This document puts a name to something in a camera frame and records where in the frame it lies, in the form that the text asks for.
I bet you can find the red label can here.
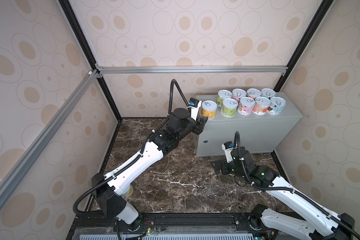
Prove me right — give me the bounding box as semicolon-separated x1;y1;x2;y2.
232;89;247;103

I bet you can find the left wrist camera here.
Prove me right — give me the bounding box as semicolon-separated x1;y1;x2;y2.
188;98;202;121

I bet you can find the black frame post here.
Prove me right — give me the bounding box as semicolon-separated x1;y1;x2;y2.
58;0;123;122
274;0;336;92

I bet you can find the diagonal aluminium rail left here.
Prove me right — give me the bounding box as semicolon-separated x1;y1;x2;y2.
0;69;100;210

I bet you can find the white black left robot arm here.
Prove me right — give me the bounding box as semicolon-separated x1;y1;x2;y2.
73;108;208;229

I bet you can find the white pink label can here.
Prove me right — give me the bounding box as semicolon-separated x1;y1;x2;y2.
253;97;271;116

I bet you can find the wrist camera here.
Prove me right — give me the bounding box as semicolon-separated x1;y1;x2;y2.
222;141;235;163
188;98;202;121

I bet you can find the blue label can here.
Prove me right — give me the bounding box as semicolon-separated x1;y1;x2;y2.
267;97;287;116

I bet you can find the orange label can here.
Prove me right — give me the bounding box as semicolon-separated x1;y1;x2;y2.
247;88;262;100

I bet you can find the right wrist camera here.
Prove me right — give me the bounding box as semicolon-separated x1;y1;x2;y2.
222;141;235;163

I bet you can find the horizontal aluminium rail back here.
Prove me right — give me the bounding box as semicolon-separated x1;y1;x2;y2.
99;66;288;74

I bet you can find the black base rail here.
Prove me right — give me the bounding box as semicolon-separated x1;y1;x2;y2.
67;213;293;240

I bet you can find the grey metal cabinet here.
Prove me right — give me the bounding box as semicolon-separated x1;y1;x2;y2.
194;92;303;157

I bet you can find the teal label can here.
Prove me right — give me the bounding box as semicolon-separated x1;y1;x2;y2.
261;88;276;99

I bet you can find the black frame post right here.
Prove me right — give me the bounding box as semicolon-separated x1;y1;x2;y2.
274;0;336;92

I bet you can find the black frame post left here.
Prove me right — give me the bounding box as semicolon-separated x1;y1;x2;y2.
58;0;123;122

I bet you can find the yellow green label can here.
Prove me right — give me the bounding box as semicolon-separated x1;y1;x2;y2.
121;185;134;199

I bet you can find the light green label can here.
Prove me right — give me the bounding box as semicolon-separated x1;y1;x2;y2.
217;90;233;107

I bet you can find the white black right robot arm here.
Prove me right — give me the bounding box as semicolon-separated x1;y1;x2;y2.
214;142;360;240

